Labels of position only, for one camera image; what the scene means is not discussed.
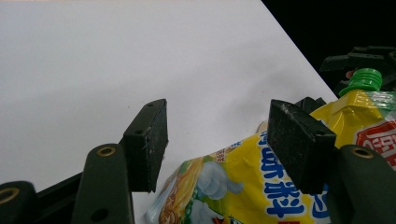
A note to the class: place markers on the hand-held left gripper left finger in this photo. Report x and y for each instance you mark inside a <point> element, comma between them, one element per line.
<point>144,149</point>

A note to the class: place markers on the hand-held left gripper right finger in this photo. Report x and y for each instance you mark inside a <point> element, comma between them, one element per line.
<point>299,146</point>

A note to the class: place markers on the yellow seasoning pouch green cap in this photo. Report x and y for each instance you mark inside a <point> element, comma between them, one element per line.
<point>243,186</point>

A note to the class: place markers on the white paper sheet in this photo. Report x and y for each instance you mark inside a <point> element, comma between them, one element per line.
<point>124,56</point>

